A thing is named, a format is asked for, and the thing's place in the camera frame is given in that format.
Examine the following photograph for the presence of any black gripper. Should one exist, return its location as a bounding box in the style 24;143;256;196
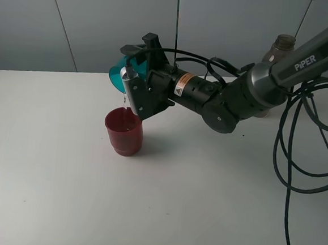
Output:
120;32;177;111

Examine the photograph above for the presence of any teal transparent plastic cup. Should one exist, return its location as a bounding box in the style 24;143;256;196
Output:
109;56;147;93

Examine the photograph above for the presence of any smoky transparent water bottle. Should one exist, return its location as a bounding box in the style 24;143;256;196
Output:
255;33;297;121

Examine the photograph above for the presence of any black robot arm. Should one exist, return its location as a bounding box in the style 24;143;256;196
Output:
120;28;328;134

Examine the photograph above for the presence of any red plastic cup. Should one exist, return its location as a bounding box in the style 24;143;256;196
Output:
104;108;143;157

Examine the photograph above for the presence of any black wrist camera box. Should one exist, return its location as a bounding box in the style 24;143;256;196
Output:
123;66;169;121

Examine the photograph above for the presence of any black camera cable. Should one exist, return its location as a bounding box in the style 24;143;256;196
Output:
125;45;257;88

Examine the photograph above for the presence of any black cable bundle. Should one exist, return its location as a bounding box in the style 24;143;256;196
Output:
265;73;328;245

